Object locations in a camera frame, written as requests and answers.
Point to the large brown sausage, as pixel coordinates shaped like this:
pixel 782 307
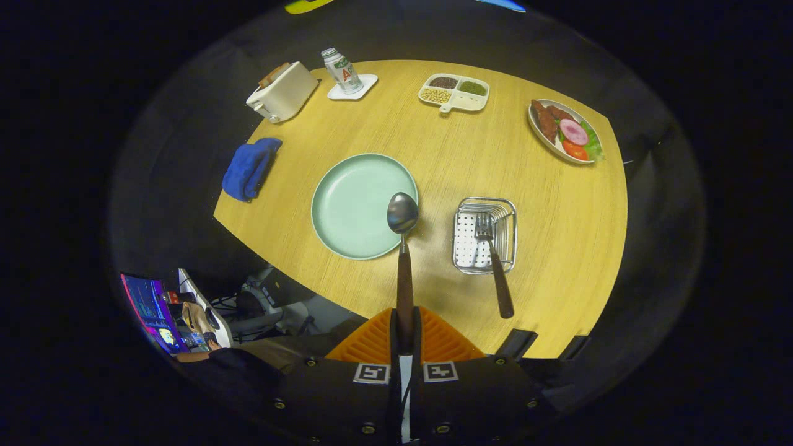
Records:
pixel 545 121

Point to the red tomato slice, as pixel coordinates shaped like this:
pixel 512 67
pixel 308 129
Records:
pixel 575 150

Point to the pink ham slice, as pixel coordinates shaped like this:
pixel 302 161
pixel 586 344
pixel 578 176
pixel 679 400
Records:
pixel 573 132

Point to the brown toast slices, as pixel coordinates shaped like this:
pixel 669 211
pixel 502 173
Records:
pixel 272 75

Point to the white divided dish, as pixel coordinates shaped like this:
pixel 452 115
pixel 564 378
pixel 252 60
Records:
pixel 474 102

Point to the blue folded towel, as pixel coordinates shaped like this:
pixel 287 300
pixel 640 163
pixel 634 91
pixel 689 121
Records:
pixel 248 167

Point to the white food plate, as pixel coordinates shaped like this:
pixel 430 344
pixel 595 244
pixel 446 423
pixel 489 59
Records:
pixel 558 141

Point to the small brown sausage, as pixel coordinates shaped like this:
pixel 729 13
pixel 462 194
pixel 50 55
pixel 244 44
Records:
pixel 560 113

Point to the green beans pile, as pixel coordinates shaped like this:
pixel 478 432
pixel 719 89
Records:
pixel 473 88

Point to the dark box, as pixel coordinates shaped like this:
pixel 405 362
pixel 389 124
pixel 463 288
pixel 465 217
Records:
pixel 288 290

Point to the person's leg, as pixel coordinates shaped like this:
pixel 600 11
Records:
pixel 297 347

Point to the white square coaster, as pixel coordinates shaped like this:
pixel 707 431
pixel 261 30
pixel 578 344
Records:
pixel 368 83

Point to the white toaster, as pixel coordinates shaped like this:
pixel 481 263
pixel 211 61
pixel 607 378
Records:
pixel 288 93

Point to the yellow beans pile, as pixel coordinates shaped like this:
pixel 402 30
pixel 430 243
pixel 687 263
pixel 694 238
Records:
pixel 436 95

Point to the light green plate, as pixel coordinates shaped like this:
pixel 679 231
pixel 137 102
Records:
pixel 353 204

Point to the green lettuce leaf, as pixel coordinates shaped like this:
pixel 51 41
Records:
pixel 593 145

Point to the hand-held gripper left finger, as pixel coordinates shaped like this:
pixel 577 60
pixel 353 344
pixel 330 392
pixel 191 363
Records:
pixel 341 402

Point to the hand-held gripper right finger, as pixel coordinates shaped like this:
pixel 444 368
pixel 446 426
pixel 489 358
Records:
pixel 477 402

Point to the clear water bottle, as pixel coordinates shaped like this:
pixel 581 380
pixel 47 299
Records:
pixel 344 71

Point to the laptop screen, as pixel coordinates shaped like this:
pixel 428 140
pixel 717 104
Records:
pixel 148 306

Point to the dark red beans pile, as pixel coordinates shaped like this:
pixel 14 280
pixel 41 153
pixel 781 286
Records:
pixel 443 82

